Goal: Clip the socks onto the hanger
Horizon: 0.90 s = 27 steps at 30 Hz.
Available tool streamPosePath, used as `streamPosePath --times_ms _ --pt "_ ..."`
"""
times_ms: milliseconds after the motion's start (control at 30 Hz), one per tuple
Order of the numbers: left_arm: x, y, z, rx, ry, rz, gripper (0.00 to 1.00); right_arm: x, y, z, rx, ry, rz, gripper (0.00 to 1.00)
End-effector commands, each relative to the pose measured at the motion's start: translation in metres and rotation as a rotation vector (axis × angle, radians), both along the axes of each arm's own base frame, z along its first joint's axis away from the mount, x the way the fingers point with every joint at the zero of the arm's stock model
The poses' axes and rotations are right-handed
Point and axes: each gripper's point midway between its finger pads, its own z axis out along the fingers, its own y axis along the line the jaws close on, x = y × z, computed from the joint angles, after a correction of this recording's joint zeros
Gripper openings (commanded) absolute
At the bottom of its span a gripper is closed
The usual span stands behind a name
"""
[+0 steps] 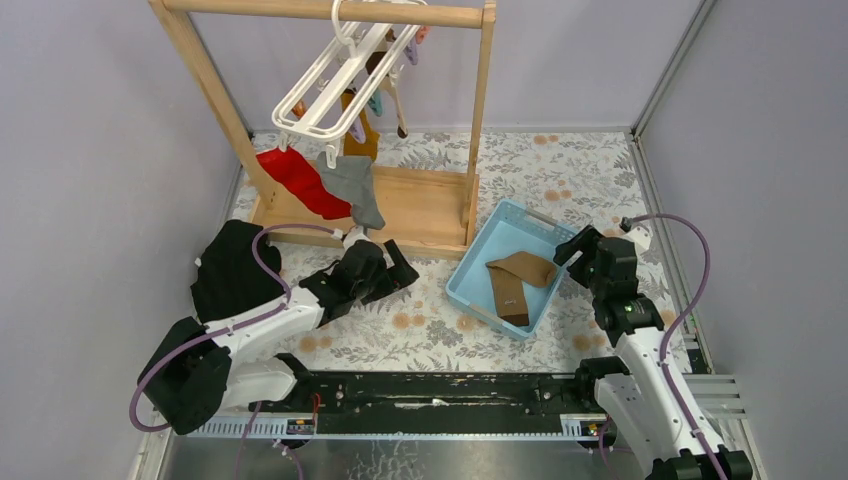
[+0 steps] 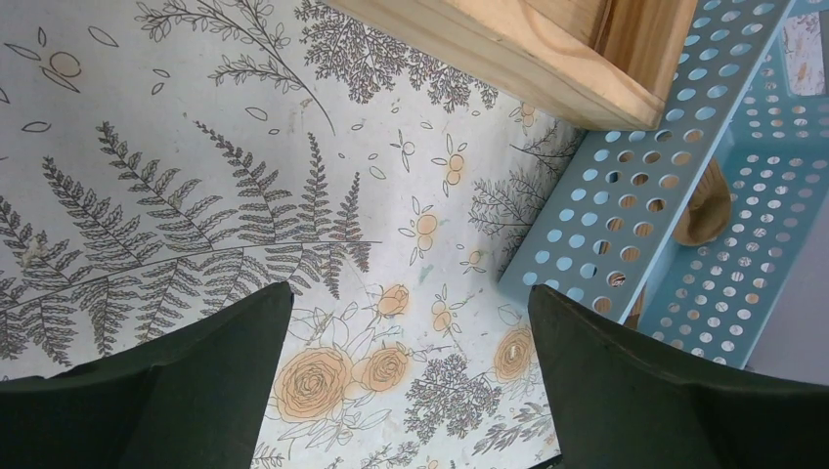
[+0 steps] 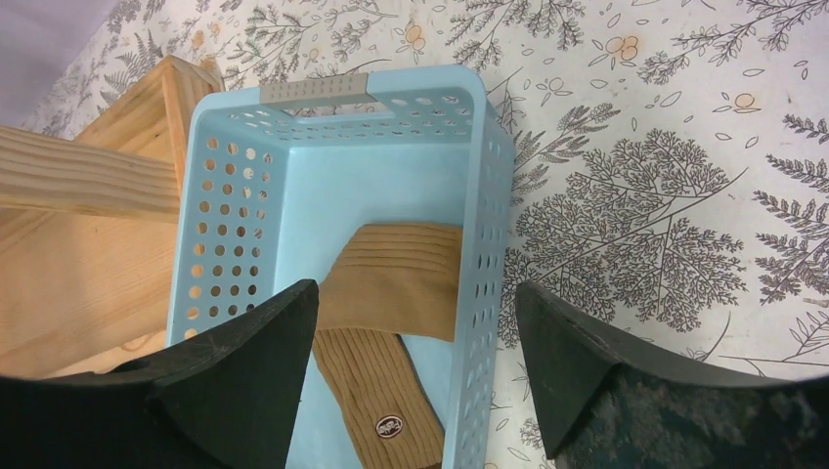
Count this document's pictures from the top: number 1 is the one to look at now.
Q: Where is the grey sock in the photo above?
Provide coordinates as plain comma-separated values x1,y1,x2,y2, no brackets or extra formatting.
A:
316,152,386,230

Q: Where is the mustard yellow sock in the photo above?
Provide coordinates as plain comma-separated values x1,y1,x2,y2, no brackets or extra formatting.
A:
342,109,380,162

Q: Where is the white plastic clip hanger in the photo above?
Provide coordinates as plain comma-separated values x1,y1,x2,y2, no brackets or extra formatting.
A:
271,1,424,167

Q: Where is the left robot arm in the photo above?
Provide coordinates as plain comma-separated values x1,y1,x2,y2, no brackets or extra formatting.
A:
129,239,419,435

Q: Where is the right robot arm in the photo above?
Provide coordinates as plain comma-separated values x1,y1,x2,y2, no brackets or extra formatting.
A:
554,226,754,479

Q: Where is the teal clothes clip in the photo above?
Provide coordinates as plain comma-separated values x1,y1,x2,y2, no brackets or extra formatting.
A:
367,90,384,117

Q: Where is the wooden clothes rack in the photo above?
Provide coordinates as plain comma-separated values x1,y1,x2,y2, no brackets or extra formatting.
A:
150,1,496,259

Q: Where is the floral table mat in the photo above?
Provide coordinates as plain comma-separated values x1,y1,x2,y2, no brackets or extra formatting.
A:
271,132,678,372

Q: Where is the light blue plastic basket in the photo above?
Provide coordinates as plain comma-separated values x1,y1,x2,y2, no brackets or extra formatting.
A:
445,199,578,340

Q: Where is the red sock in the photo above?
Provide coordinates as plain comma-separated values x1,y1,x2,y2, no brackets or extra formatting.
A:
257,147,352,220

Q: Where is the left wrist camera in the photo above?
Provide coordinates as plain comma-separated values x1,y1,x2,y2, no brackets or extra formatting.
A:
332,225,371,250

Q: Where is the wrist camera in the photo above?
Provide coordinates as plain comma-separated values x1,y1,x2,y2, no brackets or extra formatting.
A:
332,225,371,250
619,217,652,255

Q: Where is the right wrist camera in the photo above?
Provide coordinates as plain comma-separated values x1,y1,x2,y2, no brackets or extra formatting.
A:
619,217,652,255

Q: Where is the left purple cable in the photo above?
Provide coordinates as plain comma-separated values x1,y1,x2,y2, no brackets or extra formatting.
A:
128,223,346,434

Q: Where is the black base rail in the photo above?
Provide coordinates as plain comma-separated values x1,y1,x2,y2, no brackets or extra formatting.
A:
260,371,606,436

